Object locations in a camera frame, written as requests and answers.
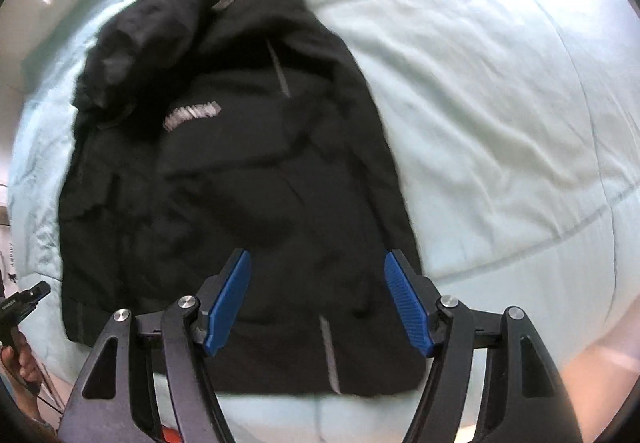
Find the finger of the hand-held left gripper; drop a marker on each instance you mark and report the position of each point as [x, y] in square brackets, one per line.
[37, 292]

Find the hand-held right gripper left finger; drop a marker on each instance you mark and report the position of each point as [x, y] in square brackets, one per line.
[227, 308]

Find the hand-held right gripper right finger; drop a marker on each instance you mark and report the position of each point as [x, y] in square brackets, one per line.
[407, 308]

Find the black hooded jacket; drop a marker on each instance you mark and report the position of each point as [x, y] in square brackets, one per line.
[225, 173]

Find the person's left hand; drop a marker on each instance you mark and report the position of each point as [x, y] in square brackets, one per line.
[22, 360]

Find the white paper bag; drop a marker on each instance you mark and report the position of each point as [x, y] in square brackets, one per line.
[9, 263]

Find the orange object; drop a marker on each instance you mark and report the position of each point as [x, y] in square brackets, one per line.
[170, 435]

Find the light blue quilted blanket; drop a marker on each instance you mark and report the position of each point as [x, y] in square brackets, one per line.
[500, 98]

